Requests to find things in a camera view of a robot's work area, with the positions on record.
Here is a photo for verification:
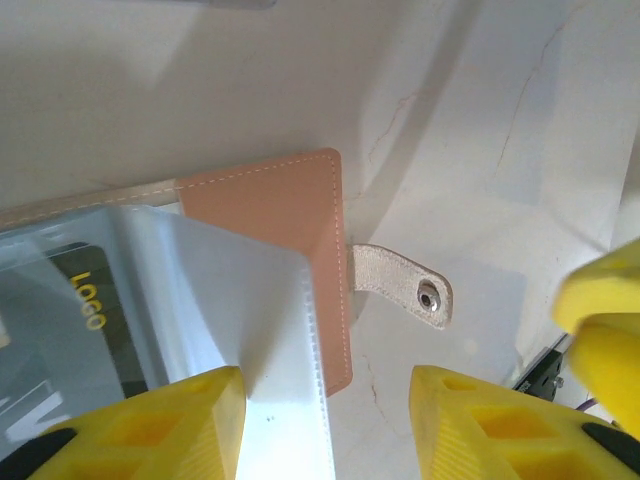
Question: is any pink leather card holder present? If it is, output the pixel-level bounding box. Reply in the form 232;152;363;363
0;147;454;480

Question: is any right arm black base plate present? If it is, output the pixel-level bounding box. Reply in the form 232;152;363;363
504;332;574;401

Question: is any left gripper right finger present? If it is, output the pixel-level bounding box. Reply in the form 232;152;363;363
409;364;640;480

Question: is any black VIP card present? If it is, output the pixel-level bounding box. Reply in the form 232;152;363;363
0;241;151;441

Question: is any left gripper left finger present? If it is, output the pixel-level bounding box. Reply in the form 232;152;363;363
0;366;247;480

